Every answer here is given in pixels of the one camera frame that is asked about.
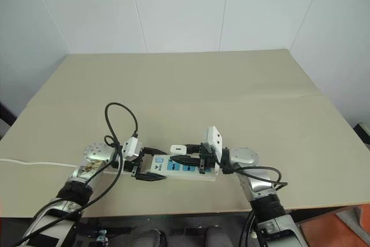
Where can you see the dark object beside table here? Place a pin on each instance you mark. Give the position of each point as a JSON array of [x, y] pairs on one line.
[[3, 114]]

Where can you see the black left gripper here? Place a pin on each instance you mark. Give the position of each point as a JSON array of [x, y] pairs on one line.
[[137, 169]]

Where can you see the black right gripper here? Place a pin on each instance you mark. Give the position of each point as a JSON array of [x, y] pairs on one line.
[[205, 154]]

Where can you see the white charger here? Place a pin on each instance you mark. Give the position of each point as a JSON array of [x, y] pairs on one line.
[[178, 150]]

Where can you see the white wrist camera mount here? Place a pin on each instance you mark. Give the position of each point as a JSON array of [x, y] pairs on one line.
[[214, 138], [131, 148]]

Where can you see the dark rounded shape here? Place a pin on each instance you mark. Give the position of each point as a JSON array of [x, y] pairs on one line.
[[217, 237]]

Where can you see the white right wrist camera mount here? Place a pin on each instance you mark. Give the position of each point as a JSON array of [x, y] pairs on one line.
[[214, 138]]

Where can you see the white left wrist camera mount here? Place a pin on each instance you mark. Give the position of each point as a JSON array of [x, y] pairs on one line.
[[131, 148]]

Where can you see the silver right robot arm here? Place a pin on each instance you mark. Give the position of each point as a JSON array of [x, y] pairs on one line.
[[245, 157]]

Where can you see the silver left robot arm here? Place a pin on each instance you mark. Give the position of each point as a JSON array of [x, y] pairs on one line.
[[95, 154]]

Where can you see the white power strip blue sockets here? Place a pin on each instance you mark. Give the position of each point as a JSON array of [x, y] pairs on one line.
[[176, 173]]

